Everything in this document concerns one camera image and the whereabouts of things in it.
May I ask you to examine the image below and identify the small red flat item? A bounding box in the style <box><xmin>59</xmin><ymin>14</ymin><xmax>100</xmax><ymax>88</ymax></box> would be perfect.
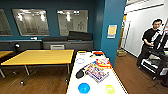
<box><xmin>93</xmin><ymin>50</ymin><xmax>104</xmax><ymax>57</ymax></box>

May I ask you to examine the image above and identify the yellow bowl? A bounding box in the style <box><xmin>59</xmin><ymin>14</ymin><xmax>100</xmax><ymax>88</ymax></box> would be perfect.
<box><xmin>104</xmin><ymin>84</ymin><xmax>116</xmax><ymax>94</ymax></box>

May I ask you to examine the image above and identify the black wheeled cart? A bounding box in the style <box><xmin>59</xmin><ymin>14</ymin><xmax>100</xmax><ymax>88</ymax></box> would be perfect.
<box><xmin>138</xmin><ymin>23</ymin><xmax>168</xmax><ymax>82</ymax></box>

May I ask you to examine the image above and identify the long grey sofa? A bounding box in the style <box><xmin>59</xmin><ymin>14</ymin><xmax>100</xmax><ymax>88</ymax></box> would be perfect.
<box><xmin>0</xmin><ymin>39</ymin><xmax>43</xmax><ymax>52</ymax></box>

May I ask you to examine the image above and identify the brown cardboard box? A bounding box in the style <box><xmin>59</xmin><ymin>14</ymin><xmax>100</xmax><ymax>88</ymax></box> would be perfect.
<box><xmin>116</xmin><ymin>49</ymin><xmax>128</xmax><ymax>58</ymax></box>

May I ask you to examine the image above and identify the red orange game box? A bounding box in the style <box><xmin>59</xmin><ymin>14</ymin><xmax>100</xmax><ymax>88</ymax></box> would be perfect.
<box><xmin>94</xmin><ymin>58</ymin><xmax>113</xmax><ymax>70</ymax></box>

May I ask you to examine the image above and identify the yellow framed wall sign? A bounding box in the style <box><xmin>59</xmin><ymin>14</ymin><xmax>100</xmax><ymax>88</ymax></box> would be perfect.
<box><xmin>107</xmin><ymin>24</ymin><xmax>118</xmax><ymax>39</ymax></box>

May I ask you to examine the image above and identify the clear white bowl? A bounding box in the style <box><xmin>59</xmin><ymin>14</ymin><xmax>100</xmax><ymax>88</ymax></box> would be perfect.
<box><xmin>75</xmin><ymin>57</ymin><xmax>87</xmax><ymax>65</ymax></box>

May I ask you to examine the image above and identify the yellow air hockey table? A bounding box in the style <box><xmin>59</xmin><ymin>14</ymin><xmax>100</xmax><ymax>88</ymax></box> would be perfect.
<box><xmin>65</xmin><ymin>49</ymin><xmax>129</xmax><ymax>94</ymax></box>

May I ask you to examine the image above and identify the black oval object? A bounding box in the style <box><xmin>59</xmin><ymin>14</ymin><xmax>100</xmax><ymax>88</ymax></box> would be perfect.
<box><xmin>75</xmin><ymin>68</ymin><xmax>87</xmax><ymax>80</ymax></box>

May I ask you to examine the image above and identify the blue bowl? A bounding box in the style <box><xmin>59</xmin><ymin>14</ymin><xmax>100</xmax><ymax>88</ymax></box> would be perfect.
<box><xmin>77</xmin><ymin>82</ymin><xmax>91</xmax><ymax>94</ymax></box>

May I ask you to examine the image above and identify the black sofa backrest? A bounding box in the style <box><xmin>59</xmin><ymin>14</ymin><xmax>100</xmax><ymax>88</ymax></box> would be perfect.
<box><xmin>67</xmin><ymin>30</ymin><xmax>94</xmax><ymax>42</ymax></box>

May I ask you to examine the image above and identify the interior glass window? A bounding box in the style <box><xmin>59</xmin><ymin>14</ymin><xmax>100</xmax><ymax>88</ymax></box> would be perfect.
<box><xmin>56</xmin><ymin>9</ymin><xmax>89</xmax><ymax>37</ymax></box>
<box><xmin>12</xmin><ymin>8</ymin><xmax>50</xmax><ymax>37</ymax></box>
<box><xmin>0</xmin><ymin>8</ymin><xmax>14</xmax><ymax>36</ymax></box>

